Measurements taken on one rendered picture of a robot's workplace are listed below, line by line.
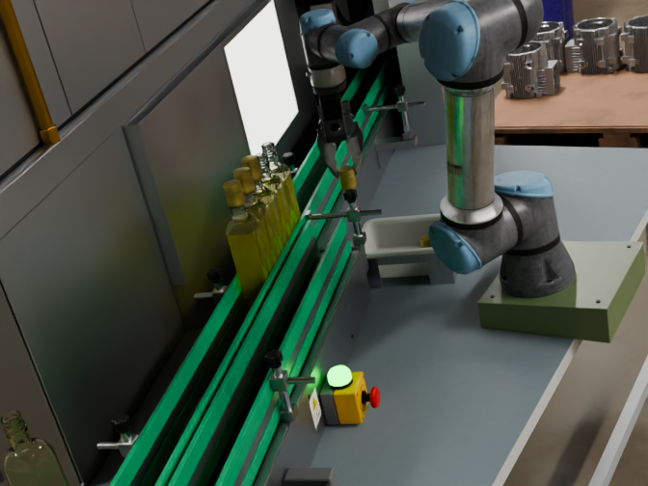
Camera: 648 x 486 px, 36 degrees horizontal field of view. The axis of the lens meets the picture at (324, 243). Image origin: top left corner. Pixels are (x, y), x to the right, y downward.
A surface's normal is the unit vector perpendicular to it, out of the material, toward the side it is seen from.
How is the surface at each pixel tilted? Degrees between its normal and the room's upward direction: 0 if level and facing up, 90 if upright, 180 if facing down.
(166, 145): 90
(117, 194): 90
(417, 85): 90
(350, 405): 90
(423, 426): 0
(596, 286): 4
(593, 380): 0
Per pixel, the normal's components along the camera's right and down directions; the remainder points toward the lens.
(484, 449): -0.20, -0.87
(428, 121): -0.23, 0.48
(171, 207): 0.95, -0.07
